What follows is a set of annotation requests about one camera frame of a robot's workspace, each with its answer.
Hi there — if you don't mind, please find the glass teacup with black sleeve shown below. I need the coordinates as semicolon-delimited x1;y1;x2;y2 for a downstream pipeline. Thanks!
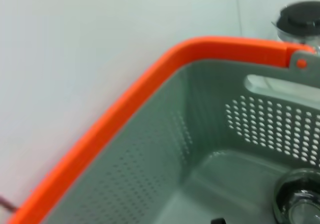
271;168;320;224

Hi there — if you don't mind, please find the grey perforated storage basket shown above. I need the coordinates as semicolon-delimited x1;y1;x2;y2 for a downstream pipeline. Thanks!
37;51;320;224

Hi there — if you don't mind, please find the orange basket handle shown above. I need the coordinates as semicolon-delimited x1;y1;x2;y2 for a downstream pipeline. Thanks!
9;35;316;224

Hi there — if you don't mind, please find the glass pitcher with black handle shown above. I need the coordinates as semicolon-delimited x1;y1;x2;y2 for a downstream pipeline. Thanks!
271;0;320;53

